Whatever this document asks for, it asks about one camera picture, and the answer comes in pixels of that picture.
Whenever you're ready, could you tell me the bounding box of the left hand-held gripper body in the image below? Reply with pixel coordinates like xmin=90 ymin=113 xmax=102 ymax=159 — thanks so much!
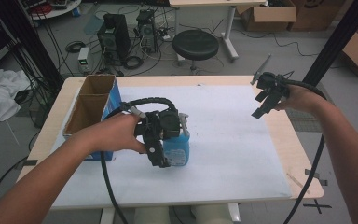
xmin=134 ymin=108 xmax=182 ymax=147

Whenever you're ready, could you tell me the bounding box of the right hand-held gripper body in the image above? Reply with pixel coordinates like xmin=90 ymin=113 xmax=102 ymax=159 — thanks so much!
xmin=250 ymin=54 xmax=291 ymax=101

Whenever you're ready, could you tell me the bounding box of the blue spray bottle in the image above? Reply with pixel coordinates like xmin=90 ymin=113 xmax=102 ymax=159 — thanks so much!
xmin=162 ymin=112 xmax=191 ymax=167

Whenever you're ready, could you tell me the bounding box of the person's right hand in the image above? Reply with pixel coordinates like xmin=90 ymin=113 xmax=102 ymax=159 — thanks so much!
xmin=273 ymin=83 xmax=322 ymax=115

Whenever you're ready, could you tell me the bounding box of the person's left hand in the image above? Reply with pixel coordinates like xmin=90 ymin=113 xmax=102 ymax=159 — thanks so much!
xmin=100 ymin=112 xmax=149 ymax=155

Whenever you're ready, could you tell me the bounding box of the blue cardboard box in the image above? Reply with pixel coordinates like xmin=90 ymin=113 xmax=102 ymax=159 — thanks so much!
xmin=62 ymin=74 xmax=123 ymax=161

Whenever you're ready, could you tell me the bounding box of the white table mat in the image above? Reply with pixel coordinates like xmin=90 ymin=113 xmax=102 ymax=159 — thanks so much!
xmin=50 ymin=85 xmax=293 ymax=209

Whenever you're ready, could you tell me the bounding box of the white-legged desk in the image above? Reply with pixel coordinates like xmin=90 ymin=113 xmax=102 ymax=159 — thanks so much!
xmin=168 ymin=0 xmax=268 ymax=63

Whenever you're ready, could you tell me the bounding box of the open brown cardboard box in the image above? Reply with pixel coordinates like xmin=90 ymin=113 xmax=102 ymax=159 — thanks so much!
xmin=235 ymin=0 xmax=298 ymax=33

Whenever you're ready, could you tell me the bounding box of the black metal stand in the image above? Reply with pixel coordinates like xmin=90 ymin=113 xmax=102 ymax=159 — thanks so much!
xmin=0 ymin=0 xmax=65 ymax=91
xmin=302 ymin=0 xmax=358 ymax=89

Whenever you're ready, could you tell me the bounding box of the closed brown cardboard box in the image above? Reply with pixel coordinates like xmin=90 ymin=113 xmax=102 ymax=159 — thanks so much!
xmin=288 ymin=0 xmax=347 ymax=33

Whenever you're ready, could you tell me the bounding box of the black round stool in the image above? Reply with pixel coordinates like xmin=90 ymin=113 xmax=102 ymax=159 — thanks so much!
xmin=171 ymin=29 xmax=220 ymax=75

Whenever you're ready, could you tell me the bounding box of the black tape strip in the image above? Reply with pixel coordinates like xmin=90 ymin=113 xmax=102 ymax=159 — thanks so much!
xmin=14 ymin=159 xmax=39 ymax=171
xmin=304 ymin=168 xmax=328 ymax=187

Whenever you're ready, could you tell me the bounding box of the small black computer tower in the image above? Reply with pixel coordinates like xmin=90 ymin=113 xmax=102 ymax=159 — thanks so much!
xmin=135 ymin=8 xmax=158 ymax=54

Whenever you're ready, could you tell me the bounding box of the large black computer tower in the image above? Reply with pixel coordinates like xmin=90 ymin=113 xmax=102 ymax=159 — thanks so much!
xmin=96 ymin=12 xmax=131 ymax=63

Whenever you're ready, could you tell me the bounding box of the white power supply unit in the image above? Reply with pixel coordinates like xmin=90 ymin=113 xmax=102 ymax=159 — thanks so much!
xmin=76 ymin=46 xmax=91 ymax=75

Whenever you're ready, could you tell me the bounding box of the round white table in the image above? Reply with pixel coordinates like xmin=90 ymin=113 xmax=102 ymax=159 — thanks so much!
xmin=27 ymin=0 xmax=83 ymax=21

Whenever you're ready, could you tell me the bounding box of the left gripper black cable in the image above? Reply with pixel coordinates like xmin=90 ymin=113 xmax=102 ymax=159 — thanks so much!
xmin=100 ymin=96 xmax=178 ymax=224

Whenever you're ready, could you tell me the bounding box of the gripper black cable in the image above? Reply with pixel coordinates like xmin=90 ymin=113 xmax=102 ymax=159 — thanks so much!
xmin=278 ymin=74 xmax=328 ymax=224
xmin=100 ymin=96 xmax=178 ymax=224

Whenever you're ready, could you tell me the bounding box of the coiled black cable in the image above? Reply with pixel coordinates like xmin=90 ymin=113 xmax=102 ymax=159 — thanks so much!
xmin=123 ymin=54 xmax=145 ymax=70
xmin=65 ymin=40 xmax=87 ymax=53

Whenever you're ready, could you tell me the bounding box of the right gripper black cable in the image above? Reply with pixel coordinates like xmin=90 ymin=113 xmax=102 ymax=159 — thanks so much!
xmin=278 ymin=74 xmax=328 ymax=224

